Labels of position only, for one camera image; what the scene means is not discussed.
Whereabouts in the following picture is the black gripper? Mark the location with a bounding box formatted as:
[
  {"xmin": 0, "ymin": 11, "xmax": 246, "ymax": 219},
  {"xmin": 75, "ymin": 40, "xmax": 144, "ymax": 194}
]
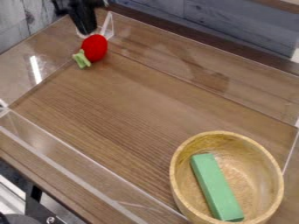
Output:
[{"xmin": 50, "ymin": 0, "xmax": 107, "ymax": 35}]

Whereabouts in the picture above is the red toy strawberry green stem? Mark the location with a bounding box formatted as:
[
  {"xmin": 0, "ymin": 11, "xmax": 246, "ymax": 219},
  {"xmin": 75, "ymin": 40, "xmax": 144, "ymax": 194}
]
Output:
[{"xmin": 71, "ymin": 34, "xmax": 107, "ymax": 69}]

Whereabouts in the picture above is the green rectangular block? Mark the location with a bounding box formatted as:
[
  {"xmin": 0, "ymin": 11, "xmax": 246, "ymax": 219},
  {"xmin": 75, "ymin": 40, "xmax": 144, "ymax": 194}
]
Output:
[{"xmin": 190, "ymin": 153, "xmax": 244, "ymax": 222}]

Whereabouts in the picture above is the wooden bowl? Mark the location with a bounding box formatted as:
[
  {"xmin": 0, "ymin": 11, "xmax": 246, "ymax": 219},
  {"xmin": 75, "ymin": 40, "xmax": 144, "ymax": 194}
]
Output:
[{"xmin": 169, "ymin": 130, "xmax": 284, "ymax": 224}]

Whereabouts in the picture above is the black metal stand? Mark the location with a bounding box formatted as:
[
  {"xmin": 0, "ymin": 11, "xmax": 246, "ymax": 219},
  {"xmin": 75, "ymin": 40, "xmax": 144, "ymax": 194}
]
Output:
[{"xmin": 23, "ymin": 185, "xmax": 66, "ymax": 224}]

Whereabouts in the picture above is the clear acrylic enclosure wall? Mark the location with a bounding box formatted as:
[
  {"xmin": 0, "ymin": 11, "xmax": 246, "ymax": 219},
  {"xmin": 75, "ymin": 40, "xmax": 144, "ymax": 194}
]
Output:
[{"xmin": 0, "ymin": 12, "xmax": 299, "ymax": 224}]

